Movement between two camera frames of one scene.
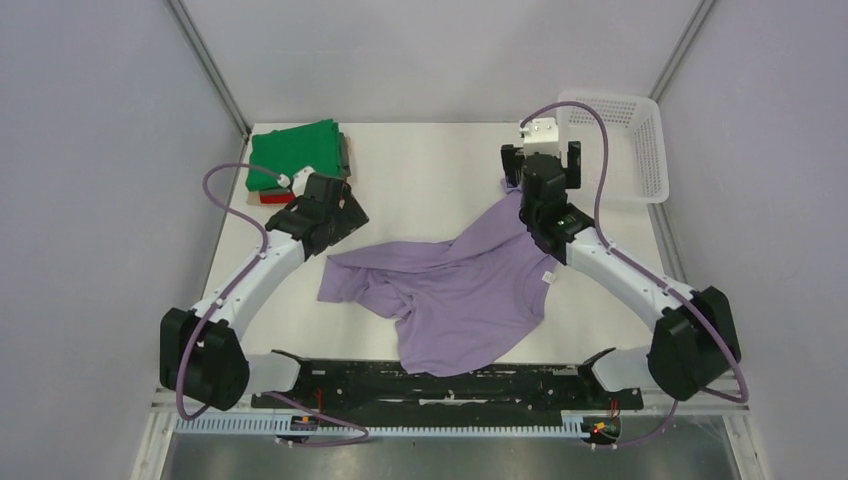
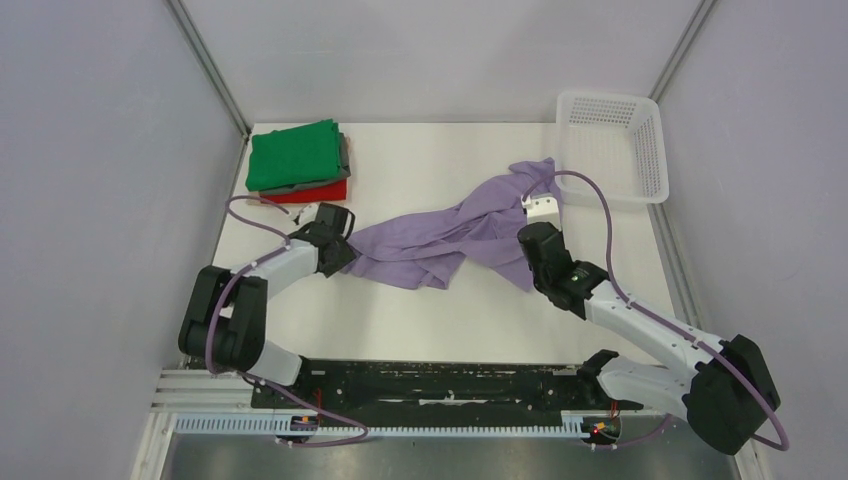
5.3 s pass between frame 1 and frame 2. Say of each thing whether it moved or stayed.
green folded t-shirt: stayed
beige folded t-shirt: stayed
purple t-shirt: moved
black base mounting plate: stayed
